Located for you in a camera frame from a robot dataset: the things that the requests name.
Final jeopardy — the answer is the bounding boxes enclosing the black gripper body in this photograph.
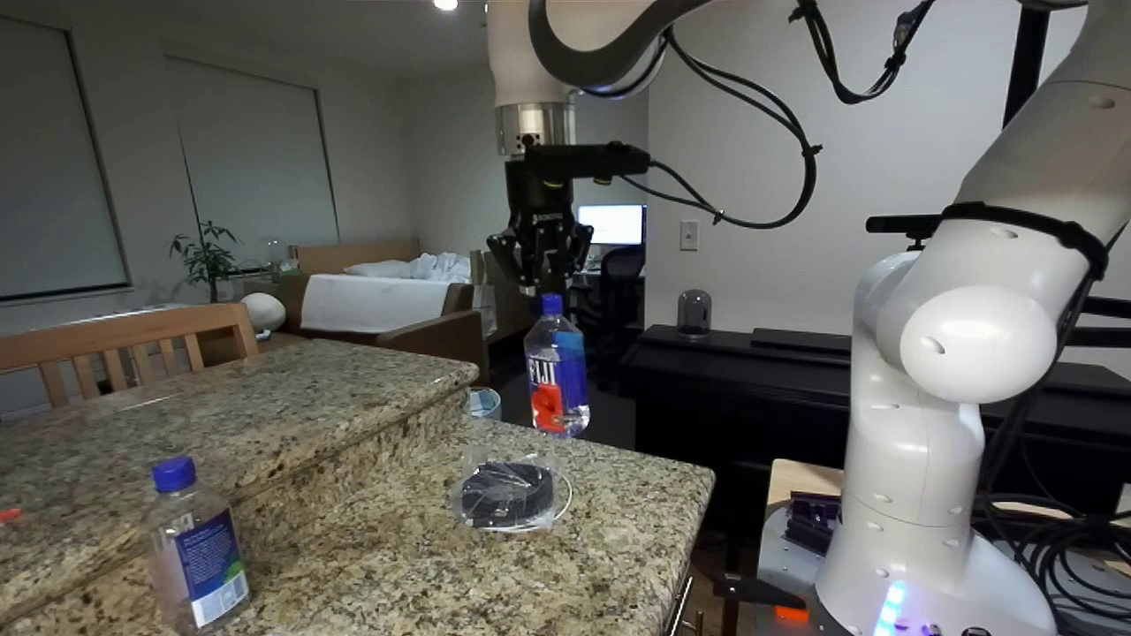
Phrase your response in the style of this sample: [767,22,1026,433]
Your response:
[488,163,592,294]

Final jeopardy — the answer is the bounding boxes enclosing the Fiji water bottle blue cap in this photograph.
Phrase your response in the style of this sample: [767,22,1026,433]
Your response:
[524,294,592,437]

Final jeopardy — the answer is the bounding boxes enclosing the clear water bottle blue label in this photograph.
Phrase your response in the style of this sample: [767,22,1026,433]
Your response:
[147,457,251,636]

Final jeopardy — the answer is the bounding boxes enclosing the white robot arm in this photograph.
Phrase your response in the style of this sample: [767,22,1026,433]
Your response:
[485,0,1131,636]

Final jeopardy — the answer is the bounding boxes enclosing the lit computer monitor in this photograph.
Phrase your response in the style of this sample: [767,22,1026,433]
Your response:
[575,203,647,247]

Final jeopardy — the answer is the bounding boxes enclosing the bed with white sheets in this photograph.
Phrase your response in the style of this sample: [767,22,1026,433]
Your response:
[275,241,485,362]

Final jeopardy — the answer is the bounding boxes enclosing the potted green plant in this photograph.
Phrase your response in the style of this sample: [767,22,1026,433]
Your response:
[169,218,239,295]

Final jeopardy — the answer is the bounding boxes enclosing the wooden chair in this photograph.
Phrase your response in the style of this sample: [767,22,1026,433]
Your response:
[0,304,259,408]

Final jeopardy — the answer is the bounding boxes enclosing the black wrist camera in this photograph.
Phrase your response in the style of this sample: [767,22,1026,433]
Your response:
[524,141,652,181]

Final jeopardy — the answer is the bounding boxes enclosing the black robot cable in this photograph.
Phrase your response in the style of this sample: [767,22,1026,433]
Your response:
[524,0,944,232]

